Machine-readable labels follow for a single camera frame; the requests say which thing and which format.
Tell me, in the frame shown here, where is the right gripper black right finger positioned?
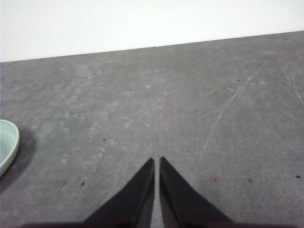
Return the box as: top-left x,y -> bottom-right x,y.
159,156 -> 235,224

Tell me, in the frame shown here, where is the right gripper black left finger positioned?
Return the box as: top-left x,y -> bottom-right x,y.
83,157 -> 155,225

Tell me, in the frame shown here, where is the pale green round plate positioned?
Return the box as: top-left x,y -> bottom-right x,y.
0,119 -> 20,179

